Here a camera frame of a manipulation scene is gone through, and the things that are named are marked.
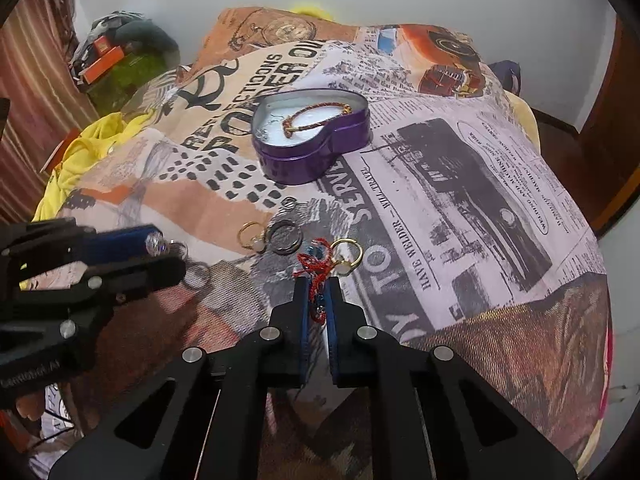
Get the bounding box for person's left hand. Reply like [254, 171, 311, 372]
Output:
[0, 391, 47, 423]

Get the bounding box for gold ring with pale stone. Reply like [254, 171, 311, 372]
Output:
[237, 222, 269, 254]

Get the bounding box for yellow cloth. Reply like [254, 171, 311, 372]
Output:
[31, 110, 166, 221]

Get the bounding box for green cloth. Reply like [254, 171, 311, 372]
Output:
[87, 52, 173, 116]

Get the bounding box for wooden door frame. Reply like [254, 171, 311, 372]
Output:
[580, 12, 640, 236]

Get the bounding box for dark metal ring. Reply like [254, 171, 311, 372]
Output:
[266, 221, 302, 256]

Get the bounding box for gold ring with white stone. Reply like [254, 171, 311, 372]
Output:
[330, 238, 362, 276]

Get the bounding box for red thread bracelet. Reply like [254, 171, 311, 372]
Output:
[297, 238, 335, 326]

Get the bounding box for striped brown curtain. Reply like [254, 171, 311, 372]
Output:
[0, 0, 101, 226]

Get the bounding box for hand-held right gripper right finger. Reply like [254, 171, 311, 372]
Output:
[326, 279, 577, 480]

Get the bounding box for braided brown bracelet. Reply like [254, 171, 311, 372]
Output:
[283, 103, 353, 136]

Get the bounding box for newspaper print blanket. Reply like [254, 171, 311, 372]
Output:
[30, 7, 614, 480]

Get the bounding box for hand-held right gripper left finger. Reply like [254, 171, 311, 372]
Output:
[47, 277, 313, 480]

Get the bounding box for silver crystal earring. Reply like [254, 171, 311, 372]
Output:
[145, 233, 189, 262]

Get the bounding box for black cable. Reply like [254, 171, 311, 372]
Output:
[27, 410, 83, 453]

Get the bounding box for thin silver hoop ring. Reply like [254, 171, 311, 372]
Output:
[181, 262, 213, 291]

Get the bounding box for orange box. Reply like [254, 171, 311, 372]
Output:
[80, 35, 126, 86]

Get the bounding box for purple heart-shaped tin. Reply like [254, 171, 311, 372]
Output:
[251, 88, 372, 187]

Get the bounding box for dark blue cloth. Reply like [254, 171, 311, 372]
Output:
[487, 60, 522, 95]

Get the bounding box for silver earrings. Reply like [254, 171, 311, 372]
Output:
[255, 113, 284, 142]

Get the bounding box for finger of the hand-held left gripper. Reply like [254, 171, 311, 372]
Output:
[0, 219, 166, 286]
[0, 255, 188, 341]

